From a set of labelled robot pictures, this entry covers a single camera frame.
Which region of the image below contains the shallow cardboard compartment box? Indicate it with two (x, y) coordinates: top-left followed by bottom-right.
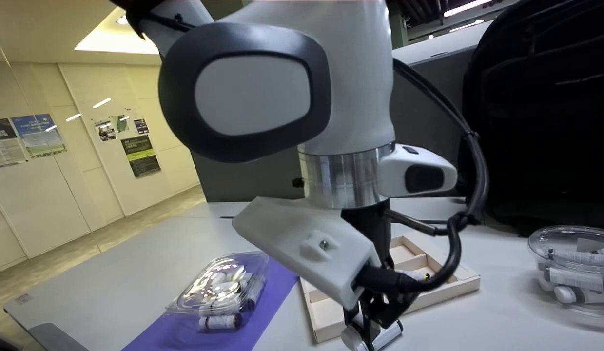
(299, 236), (482, 345)

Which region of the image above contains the black backpack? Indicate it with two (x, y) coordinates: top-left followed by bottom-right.
(457, 0), (604, 237)

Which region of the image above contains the heap of small white bottles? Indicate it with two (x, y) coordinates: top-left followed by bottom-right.
(197, 267), (257, 317)

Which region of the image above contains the clear round plastic container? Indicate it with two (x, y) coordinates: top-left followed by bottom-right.
(527, 225), (604, 320)

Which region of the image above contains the purple mat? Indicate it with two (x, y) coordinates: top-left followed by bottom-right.
(120, 257), (300, 351)

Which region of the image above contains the row of small wall notices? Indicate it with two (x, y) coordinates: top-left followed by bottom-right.
(93, 114), (150, 142)

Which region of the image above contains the ceiling light panel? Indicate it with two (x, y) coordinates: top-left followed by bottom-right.
(74, 7), (161, 56)

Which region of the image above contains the pair of wall posters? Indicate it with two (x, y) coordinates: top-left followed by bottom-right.
(0, 113), (68, 169)

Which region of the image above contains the clear plastic clamshell container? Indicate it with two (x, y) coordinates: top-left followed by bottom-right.
(164, 252), (270, 333)

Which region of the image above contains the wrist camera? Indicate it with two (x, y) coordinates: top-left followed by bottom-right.
(232, 197), (383, 311)

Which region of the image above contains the dark green wall poster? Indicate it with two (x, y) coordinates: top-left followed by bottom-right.
(120, 135), (162, 179)

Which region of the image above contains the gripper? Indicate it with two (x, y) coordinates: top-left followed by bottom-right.
(341, 199), (406, 343)

